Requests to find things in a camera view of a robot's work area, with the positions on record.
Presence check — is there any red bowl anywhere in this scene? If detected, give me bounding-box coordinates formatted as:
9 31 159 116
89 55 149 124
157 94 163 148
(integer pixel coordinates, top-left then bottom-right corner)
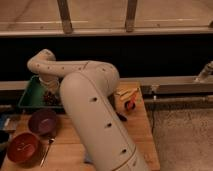
7 132 40 164

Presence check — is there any blue object at edge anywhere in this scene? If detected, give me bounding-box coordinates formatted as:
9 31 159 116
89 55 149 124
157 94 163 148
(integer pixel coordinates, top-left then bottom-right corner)
0 115 11 131

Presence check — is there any green plastic tray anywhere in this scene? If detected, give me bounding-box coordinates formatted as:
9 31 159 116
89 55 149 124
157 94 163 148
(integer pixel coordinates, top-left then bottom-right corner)
18 75 62 109

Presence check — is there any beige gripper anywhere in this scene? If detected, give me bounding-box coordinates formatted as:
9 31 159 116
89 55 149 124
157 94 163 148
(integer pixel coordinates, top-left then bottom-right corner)
39 76 60 94

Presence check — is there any dark grape bunch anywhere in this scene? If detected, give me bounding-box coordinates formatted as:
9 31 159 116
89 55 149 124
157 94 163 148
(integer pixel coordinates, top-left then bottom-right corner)
43 91 59 106

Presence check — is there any left wooden post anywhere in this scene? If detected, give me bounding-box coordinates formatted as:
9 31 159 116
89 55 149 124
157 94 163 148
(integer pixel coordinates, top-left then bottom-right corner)
57 0 73 34

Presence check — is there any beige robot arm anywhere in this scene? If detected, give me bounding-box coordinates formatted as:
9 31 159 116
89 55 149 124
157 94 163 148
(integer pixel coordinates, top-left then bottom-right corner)
27 49 150 171

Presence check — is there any right wooden post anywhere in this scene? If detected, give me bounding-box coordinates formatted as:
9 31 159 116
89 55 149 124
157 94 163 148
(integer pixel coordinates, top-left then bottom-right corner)
125 0 138 32

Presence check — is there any orange yellow toy item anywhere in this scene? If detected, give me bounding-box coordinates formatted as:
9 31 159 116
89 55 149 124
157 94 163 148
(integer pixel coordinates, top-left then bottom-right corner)
116 88 138 111

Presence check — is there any metal spoon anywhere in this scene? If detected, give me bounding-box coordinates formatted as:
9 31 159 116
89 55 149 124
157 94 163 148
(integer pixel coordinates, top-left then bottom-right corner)
40 138 55 167

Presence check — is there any purple bowl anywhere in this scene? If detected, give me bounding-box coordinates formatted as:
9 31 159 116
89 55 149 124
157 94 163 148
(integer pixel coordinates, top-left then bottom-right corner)
28 108 58 135

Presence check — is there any blue grey towel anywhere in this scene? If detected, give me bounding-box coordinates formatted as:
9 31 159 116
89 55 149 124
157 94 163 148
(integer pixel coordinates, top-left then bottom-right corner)
84 153 92 164

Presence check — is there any metal rail bar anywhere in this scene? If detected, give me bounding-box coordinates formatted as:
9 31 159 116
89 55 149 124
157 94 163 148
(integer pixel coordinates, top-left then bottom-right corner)
140 76 213 94

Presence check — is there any wooden post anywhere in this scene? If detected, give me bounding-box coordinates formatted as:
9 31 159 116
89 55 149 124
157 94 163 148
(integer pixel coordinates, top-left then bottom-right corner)
57 0 73 34
125 0 138 32

